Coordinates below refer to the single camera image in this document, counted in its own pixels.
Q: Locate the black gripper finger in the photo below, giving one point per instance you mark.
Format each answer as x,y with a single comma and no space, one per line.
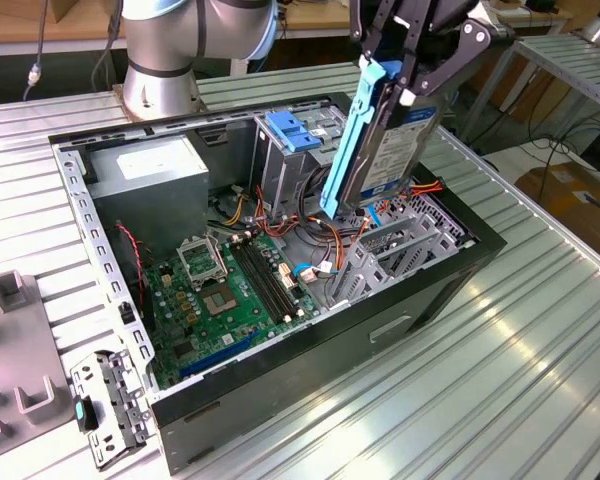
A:
412,50
370,25

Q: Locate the hard disk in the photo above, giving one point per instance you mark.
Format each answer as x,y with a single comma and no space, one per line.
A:
395,150

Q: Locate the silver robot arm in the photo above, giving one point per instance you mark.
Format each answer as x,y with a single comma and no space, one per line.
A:
155,65

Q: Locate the grey metal disk bay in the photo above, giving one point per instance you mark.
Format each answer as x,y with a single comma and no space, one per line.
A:
380,270

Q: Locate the wooden desk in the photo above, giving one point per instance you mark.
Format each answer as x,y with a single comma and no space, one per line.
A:
320,15

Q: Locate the metal slat side table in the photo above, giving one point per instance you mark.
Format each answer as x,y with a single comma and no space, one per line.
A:
565,60

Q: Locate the blue plastic cage latch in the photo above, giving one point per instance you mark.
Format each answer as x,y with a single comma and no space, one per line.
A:
290,132

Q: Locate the grey metal drive cage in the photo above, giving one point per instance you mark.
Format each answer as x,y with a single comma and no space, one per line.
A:
280,175

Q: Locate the cardboard box with label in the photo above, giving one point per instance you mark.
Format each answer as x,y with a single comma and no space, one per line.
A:
570,200

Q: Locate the black RAM slot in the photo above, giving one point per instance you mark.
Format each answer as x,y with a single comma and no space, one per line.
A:
275,280
260,285

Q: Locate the grey power supply unit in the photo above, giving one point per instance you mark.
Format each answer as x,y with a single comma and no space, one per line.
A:
150,210

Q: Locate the CPU socket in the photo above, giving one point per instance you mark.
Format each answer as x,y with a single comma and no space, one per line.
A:
219,300

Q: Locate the green motherboard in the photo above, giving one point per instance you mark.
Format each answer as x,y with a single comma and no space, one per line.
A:
250,325

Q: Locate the black PC case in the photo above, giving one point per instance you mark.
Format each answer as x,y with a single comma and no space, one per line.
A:
305,370

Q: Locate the black case fan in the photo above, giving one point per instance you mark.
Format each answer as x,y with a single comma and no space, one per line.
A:
130,270

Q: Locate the blue expansion slot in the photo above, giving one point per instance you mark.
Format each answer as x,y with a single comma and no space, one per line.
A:
215,357

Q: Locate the grey parts rack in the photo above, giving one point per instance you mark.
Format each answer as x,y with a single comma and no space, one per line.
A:
15,350

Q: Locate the black latch with teal tab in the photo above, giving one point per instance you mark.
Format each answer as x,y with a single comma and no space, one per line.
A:
81,412

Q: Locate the metal slot bracket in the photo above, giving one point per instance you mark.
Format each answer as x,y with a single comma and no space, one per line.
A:
115,395

